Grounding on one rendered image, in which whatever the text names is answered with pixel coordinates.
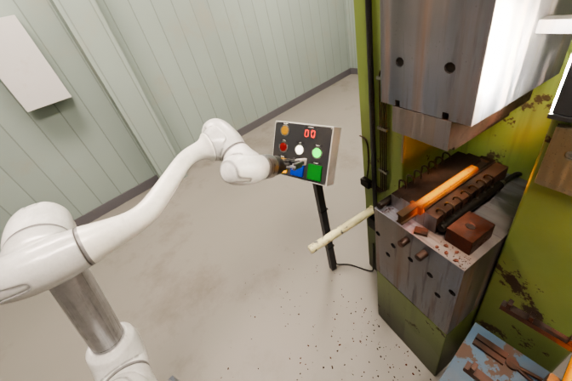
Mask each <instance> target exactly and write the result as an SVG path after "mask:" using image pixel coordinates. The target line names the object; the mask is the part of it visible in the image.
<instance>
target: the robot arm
mask: <svg viewBox="0 0 572 381"><path fill-rule="evenodd" d="M203 159H208V160H210V161H211V162H213V161H220V162H222V164H221V165H220V175H221V177H222V178H223V180H224V181H225V182H227V183H228V184H230V185H252V184H255V183H258V182H260V181H262V180H263V179H271V178H273V177H275V176H276V175H279V174H281V173H282V172H283V170H286V169H291V168H292V169H293V170H294V171H295V170H296V169H298V168H302V166H305V165H306V158H300V159H295V158H294V157H293V159H291V160H290V159H282V158H281V157H280V156H273V155H271V154H265V155H259V154H258V153H257V152H256V151H254V150H252V149H251V148H250V147H249V146H248V145H247V144H246V143H245V142H244V140H243V138H242V137H241V135H240V134H239V133H238V132H237V131H236V130H235V129H234V128H233V127H232V126H231V125H230V124H229V123H227V122H225V121H223V120H221V119H219V118H213V119H210V120H208V121H207V122H206V123H205V124H204V125H203V128H202V133H201V134H200V137H199V140H198V141H197V142H195V143H194V144H192V145H190V146H188V147H186V148H185V149H184V150H183V151H182V152H181V153H180V154H179V155H178V156H177V157H176V158H175V159H174V160H173V161H172V162H171V163H170V165H169V166H168V168H167V169H166V170H165V171H164V173H163V174H162V176H161V177H160V178H159V180H158V181H157V183H156V184H155V185H154V186H153V187H152V189H151V190H150V191H149V193H148V194H147V195H146V197H145V198H144V199H143V200H142V201H141V202H140V203H139V204H138V205H136V206H135V207H134V208H132V209H130V210H129V211H128V212H126V213H122V214H119V215H117V216H114V217H111V218H109V219H103V220H100V221H97V222H94V223H90V224H87V225H81V226H78V227H77V225H76V223H75V221H74V220H73V218H72V215H71V213H70V212H69V211H68V210H67V209H66V208H64V207H63V206H61V205H60V204H57V203H54V202H39V203H35V204H32V205H30V206H27V207H25V208H22V209H20V210H19V211H17V212H16V213H15V214H14V215H13V216H12V217H11V218H10V219H9V221H8V223H7V224H6V226H5V228H4V231H3V235H2V240H1V252H0V304H9V303H13V302H16V301H20V300H23V299H28V298H30V297H33V296H36V295H38V294H40V293H43V292H45V291H48V290H49V291H50V292H51V294H52V295H53V297H54V298H55V300H56V301H57V303H58V304H59V305H60V307H61V309H63V311H64V312H65V313H66V315H67V317H68V318H69V320H70V321H71V323H72V324H73V326H74V327H75V328H76V329H77V331H78V332H79V334H80V335H81V337H82V338H83V340H84V341H85V343H86V344H87V346H88V348H87V350H86V355H85V358H86V362H87V363H88V365H89V368H90V371H91V372H92V374H93V377H94V381H157V379H156V377H155V375H154V373H153V371H152V369H151V367H150V363H149V359H148V355H147V352H146V347H145V345H144V342H143V340H142V337H141V336H140V333H139V332H138V330H137V329H136V328H135V327H133V326H132V325H131V324H130V323H128V322H124V321H121V322H119V320H118V318H117V316H116V315H115V313H114V311H113V309H112V307H111V306H110V304H109V303H108V301H107V299H106V297H105V295H104V293H103V292H102V290H101V289H100V286H99V284H98V283H97V281H96V280H95V278H94V276H93V274H92V272H91V271H90V269H89V267H90V266H92V265H94V264H96V263H98V262H99V261H101V260H102V259H103V258H104V257H105V256H107V255H108V254H110V253H111V252H113V251H114V250H116V249H117V248H119V247H121V246H122V245H123V244H124V243H125V242H127V241H129V240H130V239H132V238H133V237H135V236H137V235H138V234H140V233H141V232H142V231H143V230H144V229H146V228H147V227H148V226H149V225H150V224H151V223H153V222H154V221H155V220H156V218H157V217H158V216H159V215H160V214H161V212H162V211H163V210H164V209H165V207H166V206H167V204H168V203H169V200H170V199H171V197H172V196H173V194H174V193H175V191H176V189H177V188H178V186H179V184H180V182H181V181H182V180H183V178H184V176H185V175H186V173H187V171H188V169H189V168H190V167H191V165H192V164H194V163H195V162H197V161H200V160H203Z"/></svg>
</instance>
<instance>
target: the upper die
mask: <svg viewBox="0 0 572 381"><path fill-rule="evenodd" d="M532 92H533V89H532V90H531V91H529V92H528V93H526V94H524V95H523V96H521V97H520V98H518V99H516V100H514V101H513V102H512V103H510V104H508V105H506V106H504V107H503V108H501V109H499V110H498V111H496V112H495V113H493V114H491V115H490V116H488V117H486V118H484V119H483V120H482V121H480V122H478V123H476V124H475V125H473V126H471V127H469V126H466V125H463V124H459V123H457V122H451V121H449V120H448V119H449V116H446V117H445V118H443V119H442V118H438V117H433V116H429V115H427V114H423V113H420V112H417V111H412V110H408V109H405V108H402V107H400V106H399V105H393V106H392V131H393V132H396V133H399V134H402V135H405V136H407V137H410V138H412V139H416V140H419V141H420V142H423V143H426V144H428V145H432V146H434V147H437V148H439V149H441V150H444V151H449V150H451V149H452V148H454V147H456V146H457V145H458V144H460V143H462V142H463V141H465V140H466V139H469V138H470V137H472V136H473V135H474V134H476V133H478V132H479V131H481V130H483V129H484V128H486V127H488V126H489V125H490V124H492V123H493V122H496V121H497V120H499V119H500V118H502V117H503V116H505V115H506V114H508V113H510V112H511V111H513V110H515V109H517V108H518V107H519V106H520V105H523V104H524V103H526V102H527V101H529V100H530V98H531V94H532Z"/></svg>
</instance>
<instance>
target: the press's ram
mask: <svg viewBox="0 0 572 381"><path fill-rule="evenodd" d="M571 40H572V0H380V91H381V102H383V103H387V104H390V105H399V106H400V107H402V108H405V109H408V110H412V111H417V112H420V113H423V114H427V115H429V116H433V117H438V118H442V119H443V118H445V117H446V116H449V119H448V120H449V121H451V122H457V123H459V124H463V125H466V126H469V127H471V126H473V125H475V124H476V123H478V122H480V121H482V120H483V119H484V118H486V117H488V116H490V115H491V114H493V113H495V112H496V111H498V110H499V109H501V108H503V107H504V106H506V105H508V104H510V103H512V102H513V101H514V100H516V99H518V98H520V97H521V96H523V95H524V94H526V93H528V92H529V91H531V90H532V89H534V88H536V87H538V86H540V85H541V84H542V83H544V82H546V81H548V80H549V79H551V78H552V77H555V76H556V75H557V74H559V72H560V70H561V68H562V65H563V61H564V59H565V56H566V54H567V51H568V49H569V45H570V42H571Z"/></svg>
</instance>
